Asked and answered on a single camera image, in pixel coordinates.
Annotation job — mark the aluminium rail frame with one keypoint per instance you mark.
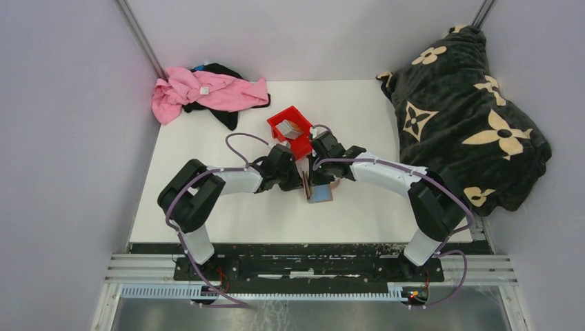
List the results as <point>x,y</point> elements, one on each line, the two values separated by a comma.
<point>477,293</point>

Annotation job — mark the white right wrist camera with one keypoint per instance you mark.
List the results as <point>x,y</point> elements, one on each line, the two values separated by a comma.
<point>313,133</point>

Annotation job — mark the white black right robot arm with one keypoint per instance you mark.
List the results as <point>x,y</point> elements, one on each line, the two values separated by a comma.
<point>438,202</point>

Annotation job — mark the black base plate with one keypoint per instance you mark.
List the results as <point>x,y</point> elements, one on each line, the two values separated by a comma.
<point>379,261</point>

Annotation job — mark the stack of credit cards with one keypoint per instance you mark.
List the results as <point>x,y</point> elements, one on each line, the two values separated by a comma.
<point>289,129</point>

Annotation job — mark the pink cloth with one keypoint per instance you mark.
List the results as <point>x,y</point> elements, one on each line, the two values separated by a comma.
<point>180,88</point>

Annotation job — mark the tan leather card holder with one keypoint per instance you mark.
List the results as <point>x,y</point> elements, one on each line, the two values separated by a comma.
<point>318,193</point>

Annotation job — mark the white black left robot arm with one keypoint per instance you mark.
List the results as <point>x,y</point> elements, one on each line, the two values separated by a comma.
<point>187,201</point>

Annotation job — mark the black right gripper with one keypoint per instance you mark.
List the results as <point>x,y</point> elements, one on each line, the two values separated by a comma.
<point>314,178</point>

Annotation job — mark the black floral blanket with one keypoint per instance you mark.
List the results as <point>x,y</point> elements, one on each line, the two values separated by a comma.
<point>451,114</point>

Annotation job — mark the black garment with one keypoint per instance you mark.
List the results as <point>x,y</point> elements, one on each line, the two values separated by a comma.
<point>237,94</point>

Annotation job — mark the red plastic bin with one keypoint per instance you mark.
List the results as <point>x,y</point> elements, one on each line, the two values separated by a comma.
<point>301,146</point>

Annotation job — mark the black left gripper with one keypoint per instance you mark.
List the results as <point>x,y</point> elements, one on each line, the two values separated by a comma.
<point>296,183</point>

